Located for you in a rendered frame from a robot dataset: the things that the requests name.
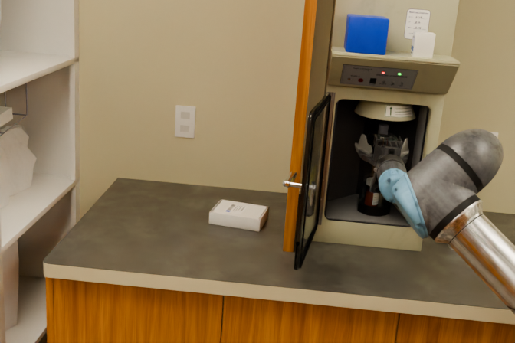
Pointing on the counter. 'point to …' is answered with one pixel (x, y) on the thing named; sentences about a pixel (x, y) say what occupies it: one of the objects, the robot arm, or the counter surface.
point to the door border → (306, 186)
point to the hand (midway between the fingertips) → (381, 148)
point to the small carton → (422, 44)
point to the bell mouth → (385, 111)
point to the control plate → (355, 72)
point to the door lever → (291, 181)
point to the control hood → (426, 75)
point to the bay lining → (352, 186)
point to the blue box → (366, 34)
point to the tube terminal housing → (399, 5)
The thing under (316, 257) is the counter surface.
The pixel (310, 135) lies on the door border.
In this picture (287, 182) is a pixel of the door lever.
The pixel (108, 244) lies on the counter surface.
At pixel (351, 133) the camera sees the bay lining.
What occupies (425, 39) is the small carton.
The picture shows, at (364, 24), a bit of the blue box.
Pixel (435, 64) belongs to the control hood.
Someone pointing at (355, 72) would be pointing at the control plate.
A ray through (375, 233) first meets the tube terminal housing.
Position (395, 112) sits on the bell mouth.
